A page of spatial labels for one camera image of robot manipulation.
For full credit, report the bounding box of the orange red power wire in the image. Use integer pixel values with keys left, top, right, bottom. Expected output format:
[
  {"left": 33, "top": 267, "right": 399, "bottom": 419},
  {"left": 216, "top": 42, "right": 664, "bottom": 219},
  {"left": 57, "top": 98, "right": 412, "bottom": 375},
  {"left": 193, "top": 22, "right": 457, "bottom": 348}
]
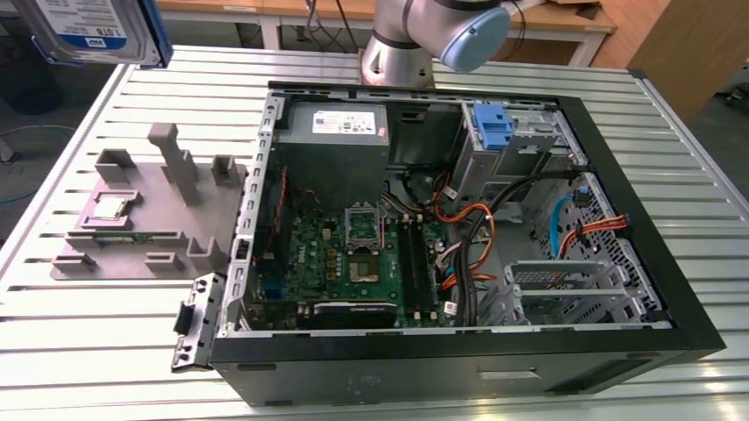
[{"left": 558, "top": 212, "right": 631, "bottom": 260}]

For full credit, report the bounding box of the hard disk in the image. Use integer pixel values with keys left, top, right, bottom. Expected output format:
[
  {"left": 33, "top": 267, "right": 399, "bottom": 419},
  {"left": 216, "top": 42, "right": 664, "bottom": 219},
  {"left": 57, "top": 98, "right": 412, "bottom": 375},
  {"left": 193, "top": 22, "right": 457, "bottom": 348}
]
[{"left": 25, "top": 0, "right": 174, "bottom": 70}]

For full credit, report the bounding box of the silver disk bay cage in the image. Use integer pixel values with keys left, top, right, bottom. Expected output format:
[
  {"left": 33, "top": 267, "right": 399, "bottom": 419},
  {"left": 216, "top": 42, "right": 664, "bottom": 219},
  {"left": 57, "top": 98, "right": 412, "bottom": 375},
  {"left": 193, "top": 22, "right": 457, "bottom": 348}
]
[{"left": 479, "top": 259, "right": 650, "bottom": 326}]

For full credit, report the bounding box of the metal socket cover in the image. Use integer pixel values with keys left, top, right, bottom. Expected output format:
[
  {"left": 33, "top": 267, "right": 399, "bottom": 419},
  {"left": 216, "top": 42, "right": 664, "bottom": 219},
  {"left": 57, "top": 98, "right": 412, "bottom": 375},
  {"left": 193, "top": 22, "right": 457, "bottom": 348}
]
[{"left": 343, "top": 202, "right": 385, "bottom": 255}]

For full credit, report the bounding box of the grey Dell power supply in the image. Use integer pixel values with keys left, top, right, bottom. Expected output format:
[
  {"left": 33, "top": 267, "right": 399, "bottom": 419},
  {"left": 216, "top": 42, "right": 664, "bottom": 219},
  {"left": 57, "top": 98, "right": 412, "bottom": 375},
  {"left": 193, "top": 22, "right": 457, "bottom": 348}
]
[{"left": 272, "top": 101, "right": 392, "bottom": 211}]

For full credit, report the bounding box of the CPU socket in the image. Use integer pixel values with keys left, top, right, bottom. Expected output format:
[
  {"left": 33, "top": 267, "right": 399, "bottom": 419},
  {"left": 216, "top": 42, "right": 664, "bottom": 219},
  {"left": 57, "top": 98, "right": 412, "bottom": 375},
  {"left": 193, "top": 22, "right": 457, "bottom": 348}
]
[{"left": 347, "top": 253, "right": 387, "bottom": 285}]

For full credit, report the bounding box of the black RAM slot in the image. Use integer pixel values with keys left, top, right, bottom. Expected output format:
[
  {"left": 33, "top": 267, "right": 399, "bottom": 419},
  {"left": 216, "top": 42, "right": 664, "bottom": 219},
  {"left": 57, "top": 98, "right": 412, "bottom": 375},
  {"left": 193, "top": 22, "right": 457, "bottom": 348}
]
[
  {"left": 412, "top": 213, "right": 440, "bottom": 321},
  {"left": 396, "top": 213, "right": 423, "bottom": 321}
]

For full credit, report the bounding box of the green Dell motherboard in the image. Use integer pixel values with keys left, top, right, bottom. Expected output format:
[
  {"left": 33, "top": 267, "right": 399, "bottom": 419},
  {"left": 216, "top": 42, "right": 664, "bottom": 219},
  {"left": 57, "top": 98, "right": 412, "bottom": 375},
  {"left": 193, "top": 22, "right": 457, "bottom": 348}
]
[{"left": 241, "top": 205, "right": 460, "bottom": 330}]

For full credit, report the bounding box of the black graphics card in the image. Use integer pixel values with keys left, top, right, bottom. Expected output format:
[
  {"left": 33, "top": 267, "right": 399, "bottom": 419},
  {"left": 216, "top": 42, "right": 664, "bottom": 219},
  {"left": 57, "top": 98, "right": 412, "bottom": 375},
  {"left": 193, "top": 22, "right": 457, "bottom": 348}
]
[{"left": 295, "top": 300, "right": 399, "bottom": 330}]

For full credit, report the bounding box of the blue expansion slot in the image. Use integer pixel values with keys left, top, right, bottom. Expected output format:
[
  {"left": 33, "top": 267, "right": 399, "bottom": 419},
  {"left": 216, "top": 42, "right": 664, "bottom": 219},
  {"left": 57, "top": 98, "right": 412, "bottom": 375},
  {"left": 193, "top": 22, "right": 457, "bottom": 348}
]
[{"left": 261, "top": 274, "right": 285, "bottom": 302}]

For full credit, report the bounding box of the blue plastic drive latch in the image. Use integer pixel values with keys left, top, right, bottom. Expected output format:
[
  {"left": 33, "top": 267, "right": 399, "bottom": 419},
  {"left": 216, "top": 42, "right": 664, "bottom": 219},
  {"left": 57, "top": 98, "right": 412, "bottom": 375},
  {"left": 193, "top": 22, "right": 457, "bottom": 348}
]
[{"left": 472, "top": 103, "right": 515, "bottom": 150}]

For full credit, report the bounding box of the silver drive cage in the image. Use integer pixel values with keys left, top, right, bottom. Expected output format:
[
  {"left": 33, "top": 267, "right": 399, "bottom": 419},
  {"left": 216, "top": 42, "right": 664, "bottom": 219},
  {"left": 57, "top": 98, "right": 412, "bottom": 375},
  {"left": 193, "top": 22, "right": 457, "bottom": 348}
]
[{"left": 452, "top": 101, "right": 586, "bottom": 205}]

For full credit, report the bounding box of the grey plastic parts rack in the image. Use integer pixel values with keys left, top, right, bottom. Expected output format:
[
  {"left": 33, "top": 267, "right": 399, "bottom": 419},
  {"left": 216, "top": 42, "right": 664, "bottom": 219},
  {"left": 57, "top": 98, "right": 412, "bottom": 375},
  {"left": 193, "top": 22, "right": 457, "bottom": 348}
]
[{"left": 49, "top": 122, "right": 250, "bottom": 282}]

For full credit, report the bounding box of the black open PC case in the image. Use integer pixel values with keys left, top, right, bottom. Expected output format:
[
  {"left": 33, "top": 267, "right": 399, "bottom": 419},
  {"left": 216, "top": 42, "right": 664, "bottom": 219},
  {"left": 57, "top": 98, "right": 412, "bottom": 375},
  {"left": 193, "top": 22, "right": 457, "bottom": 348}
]
[{"left": 206, "top": 80, "right": 726, "bottom": 407}]

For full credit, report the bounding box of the green RAM stick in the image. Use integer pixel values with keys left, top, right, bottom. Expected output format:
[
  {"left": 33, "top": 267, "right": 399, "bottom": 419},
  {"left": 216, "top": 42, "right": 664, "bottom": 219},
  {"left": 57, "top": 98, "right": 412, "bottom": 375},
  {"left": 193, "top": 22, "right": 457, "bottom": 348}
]
[{"left": 90, "top": 233, "right": 156, "bottom": 246}]

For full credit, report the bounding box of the silver CPU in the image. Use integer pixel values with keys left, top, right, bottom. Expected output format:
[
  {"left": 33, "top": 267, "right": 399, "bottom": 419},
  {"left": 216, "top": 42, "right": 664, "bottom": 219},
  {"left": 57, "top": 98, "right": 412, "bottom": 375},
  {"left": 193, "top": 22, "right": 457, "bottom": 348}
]
[{"left": 92, "top": 198, "right": 129, "bottom": 221}]

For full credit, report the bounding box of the black office chair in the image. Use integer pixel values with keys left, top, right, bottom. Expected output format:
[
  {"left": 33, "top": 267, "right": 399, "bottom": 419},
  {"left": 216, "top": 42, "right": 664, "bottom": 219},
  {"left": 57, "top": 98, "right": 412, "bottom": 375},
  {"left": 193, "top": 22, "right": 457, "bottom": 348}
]
[{"left": 0, "top": 12, "right": 69, "bottom": 116}]

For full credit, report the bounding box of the orange yellow wire bundle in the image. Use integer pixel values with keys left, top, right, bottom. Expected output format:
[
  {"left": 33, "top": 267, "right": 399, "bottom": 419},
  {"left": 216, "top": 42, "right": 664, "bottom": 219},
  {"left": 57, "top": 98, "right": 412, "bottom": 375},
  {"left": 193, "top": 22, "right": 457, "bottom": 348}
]
[{"left": 431, "top": 202, "right": 497, "bottom": 291}]

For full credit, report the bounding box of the black cable bundle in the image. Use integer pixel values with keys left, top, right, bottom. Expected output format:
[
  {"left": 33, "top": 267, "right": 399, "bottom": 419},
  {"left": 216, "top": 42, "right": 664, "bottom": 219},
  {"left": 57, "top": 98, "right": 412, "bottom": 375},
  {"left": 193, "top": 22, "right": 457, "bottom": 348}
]
[{"left": 453, "top": 166, "right": 592, "bottom": 328}]

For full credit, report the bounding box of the blue data wire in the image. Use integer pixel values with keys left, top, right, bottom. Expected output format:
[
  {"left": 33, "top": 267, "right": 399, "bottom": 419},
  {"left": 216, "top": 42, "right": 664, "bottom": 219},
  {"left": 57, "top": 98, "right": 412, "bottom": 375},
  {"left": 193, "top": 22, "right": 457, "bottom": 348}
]
[{"left": 548, "top": 186, "right": 590, "bottom": 260}]

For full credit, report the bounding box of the hinged expansion card bracket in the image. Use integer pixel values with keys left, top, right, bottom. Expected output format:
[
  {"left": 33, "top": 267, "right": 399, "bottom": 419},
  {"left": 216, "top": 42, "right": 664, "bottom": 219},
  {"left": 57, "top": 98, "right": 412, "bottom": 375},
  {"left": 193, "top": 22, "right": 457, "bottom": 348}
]
[{"left": 169, "top": 271, "right": 228, "bottom": 374}]

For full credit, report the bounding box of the wooden desk white frame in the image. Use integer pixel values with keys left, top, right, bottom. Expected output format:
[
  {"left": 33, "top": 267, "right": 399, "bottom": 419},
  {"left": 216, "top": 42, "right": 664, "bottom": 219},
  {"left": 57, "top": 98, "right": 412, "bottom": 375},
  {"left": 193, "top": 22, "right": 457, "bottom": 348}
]
[{"left": 156, "top": 0, "right": 619, "bottom": 67}]

